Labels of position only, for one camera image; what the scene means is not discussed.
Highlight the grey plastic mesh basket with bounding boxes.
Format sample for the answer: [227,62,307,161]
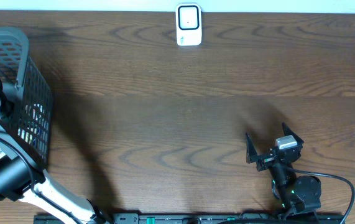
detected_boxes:
[0,26,54,206]

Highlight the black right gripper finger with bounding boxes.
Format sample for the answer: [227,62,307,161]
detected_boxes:
[245,133,257,164]
[282,123,304,145]

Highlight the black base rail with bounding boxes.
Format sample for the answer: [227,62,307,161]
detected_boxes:
[34,212,344,224]

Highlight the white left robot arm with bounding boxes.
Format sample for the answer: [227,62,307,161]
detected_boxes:
[0,73,114,223]

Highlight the white barcode scanner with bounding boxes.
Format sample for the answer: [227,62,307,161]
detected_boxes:
[175,3,202,46]

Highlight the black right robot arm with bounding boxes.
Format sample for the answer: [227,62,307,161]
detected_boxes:
[246,123,321,219]

